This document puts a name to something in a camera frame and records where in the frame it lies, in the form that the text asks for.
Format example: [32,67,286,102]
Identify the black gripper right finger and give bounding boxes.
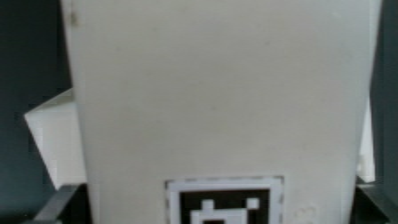
[354,178,398,224]

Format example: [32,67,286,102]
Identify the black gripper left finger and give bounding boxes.
[23,184,89,224]

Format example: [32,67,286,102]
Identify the white cabinet body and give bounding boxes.
[25,90,87,188]

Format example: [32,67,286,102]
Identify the white cabinet top box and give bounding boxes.
[60,0,382,224]

